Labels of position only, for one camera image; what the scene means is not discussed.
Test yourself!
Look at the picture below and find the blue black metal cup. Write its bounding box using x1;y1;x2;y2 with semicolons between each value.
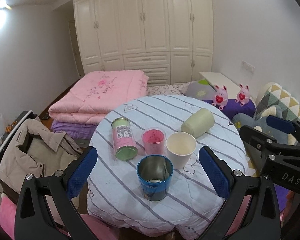
136;154;174;202

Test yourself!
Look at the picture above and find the pale green cylinder cup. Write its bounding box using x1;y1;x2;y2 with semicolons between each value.
181;108;215;138

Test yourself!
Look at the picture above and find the white paper cup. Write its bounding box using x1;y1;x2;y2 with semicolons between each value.
166;132;197;170

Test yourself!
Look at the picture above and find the pink plastic cup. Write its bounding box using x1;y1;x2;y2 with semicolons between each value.
141;127;165;155

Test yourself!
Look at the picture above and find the grey paw plush cushion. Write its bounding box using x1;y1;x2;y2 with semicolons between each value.
232;105;298;145

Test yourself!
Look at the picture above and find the purple pillow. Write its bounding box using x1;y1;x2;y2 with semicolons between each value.
203;99;256;120

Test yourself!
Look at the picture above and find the triangle pattern cushion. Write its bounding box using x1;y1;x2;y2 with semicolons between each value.
255;82;300;121

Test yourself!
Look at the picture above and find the right pink plush pig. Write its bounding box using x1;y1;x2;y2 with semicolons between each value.
235;83;250;107

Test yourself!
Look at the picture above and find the pink plush pig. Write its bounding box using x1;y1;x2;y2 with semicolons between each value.
212;85;228;111
235;83;250;107

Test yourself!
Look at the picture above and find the left pink plush pig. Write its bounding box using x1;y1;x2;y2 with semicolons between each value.
212;85;228;111

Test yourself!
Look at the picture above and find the beige jacket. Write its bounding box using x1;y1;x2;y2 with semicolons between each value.
0;119;83;204

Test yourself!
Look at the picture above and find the white bedside board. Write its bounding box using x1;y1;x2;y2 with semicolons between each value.
199;72;241;99

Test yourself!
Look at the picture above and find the grey flower pillow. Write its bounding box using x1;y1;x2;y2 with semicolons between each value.
181;79;215;101

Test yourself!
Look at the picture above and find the heart pattern bed sheet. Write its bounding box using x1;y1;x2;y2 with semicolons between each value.
147;82;192;96

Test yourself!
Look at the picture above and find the purple folded blanket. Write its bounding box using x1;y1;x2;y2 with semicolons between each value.
51;120;97;148

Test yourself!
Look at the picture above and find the striped white table cloth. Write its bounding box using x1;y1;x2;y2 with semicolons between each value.
87;95;249;239

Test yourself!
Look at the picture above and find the green pink glass jar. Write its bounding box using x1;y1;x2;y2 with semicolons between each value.
111;118;138;161

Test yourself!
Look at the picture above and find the pink folded quilt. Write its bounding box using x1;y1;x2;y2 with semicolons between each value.
49;70;148;125

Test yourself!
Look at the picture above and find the cream white wardrobe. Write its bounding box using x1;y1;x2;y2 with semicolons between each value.
74;0;213;86

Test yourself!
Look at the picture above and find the white wall socket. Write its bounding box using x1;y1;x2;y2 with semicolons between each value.
242;61;255;74

